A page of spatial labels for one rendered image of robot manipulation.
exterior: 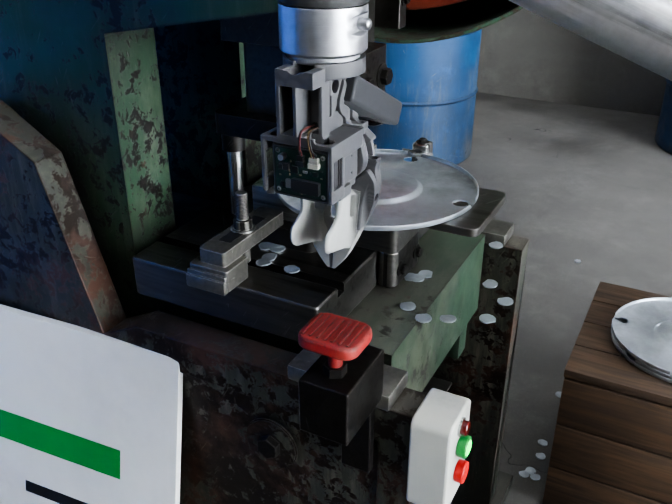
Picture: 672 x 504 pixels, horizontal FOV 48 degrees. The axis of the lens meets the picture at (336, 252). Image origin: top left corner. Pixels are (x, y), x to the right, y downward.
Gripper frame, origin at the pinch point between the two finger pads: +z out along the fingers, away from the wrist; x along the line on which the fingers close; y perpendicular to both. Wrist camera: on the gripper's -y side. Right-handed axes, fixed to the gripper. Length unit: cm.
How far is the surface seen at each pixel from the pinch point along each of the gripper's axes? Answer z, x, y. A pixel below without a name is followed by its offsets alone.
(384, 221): 7.1, -5.0, -22.4
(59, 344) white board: 30, -49, -3
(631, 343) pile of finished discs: 48, 25, -75
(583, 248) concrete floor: 85, -3, -187
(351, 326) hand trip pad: 9.3, 1.2, -1.3
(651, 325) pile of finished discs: 48, 27, -83
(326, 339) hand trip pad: 9.3, 0.0, 2.1
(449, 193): 7.1, -0.9, -35.2
